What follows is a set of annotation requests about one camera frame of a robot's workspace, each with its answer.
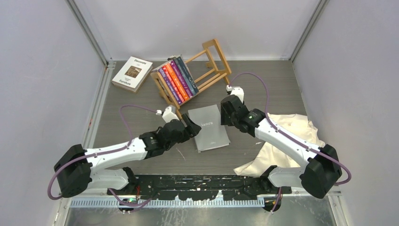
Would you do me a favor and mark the stack of grey magazines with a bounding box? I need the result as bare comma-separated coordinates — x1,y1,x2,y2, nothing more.
188,105,230,153

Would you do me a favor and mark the red Treehouse book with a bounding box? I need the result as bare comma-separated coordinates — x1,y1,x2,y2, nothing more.
162,66,184,105

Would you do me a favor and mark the purple 52-Storey Treehouse book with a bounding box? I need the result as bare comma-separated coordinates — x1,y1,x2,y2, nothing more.
157,68,183,105

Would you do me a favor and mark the orange 78-Storey Treehouse book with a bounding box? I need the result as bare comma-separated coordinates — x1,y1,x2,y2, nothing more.
165,63,189,103

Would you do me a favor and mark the magenta paperback book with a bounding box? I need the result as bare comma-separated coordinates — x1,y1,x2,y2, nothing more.
169,60,192,101

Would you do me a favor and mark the floral Louisa May Alcott book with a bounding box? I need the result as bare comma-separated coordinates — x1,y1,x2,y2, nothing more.
177,55,199,96

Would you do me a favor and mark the blue Nineteen Eighty-Four book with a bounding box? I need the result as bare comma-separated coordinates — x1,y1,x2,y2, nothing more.
173,57,195,98

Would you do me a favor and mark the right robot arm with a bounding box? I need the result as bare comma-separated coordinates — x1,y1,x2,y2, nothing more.
221,95,342,199

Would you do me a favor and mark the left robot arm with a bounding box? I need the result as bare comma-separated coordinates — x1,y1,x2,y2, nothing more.
48,114,201,199

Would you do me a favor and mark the wooden book rack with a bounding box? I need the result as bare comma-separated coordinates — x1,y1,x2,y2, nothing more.
150,39,231,119

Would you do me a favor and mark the cream cloth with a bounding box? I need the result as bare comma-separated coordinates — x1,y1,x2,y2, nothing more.
234,114,326,177

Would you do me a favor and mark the white Decorate Furniture book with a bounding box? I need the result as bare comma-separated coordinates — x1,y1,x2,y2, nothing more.
112,56,153,93

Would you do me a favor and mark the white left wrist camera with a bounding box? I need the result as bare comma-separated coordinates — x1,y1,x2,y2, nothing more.
155,105,180,123

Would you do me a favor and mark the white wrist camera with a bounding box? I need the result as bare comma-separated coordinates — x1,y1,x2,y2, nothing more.
155,105,180,123
226,85,244,103

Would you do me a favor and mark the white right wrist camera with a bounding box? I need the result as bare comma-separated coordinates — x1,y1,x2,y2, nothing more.
226,85,244,103

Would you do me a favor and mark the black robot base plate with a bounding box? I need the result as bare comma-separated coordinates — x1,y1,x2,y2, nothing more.
107,167,292,202

